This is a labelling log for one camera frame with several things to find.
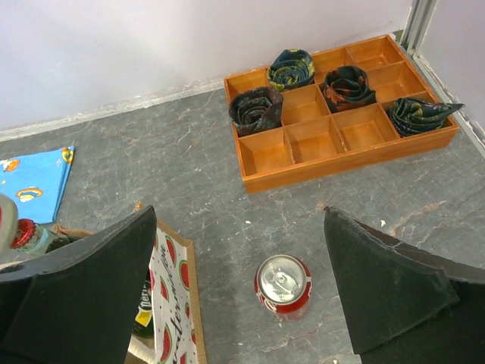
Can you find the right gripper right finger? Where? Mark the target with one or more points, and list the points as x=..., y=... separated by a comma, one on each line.
x=403, y=304

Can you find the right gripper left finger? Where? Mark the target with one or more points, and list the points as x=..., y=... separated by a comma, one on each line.
x=78, y=303

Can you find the green glass bottle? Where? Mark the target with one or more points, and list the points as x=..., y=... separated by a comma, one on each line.
x=141, y=343

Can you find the glass cola bottle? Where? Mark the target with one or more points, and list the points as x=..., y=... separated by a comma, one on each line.
x=34, y=239

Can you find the red cola can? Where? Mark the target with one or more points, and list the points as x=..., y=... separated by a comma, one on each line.
x=283, y=286

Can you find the blue patterned cloth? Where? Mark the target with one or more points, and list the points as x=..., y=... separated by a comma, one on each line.
x=36, y=182

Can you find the green floral rolled tie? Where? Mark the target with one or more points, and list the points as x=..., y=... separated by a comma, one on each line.
x=413, y=116

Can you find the wooden compartment tray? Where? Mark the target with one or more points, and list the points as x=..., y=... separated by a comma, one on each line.
x=312, y=141

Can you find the orange floral rolled tie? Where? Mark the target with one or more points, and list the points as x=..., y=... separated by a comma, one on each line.
x=346, y=88

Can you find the green blue rolled tie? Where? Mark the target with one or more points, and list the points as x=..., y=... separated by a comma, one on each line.
x=292, y=69

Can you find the right aluminium frame post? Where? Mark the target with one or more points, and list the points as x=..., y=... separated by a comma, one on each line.
x=416, y=25

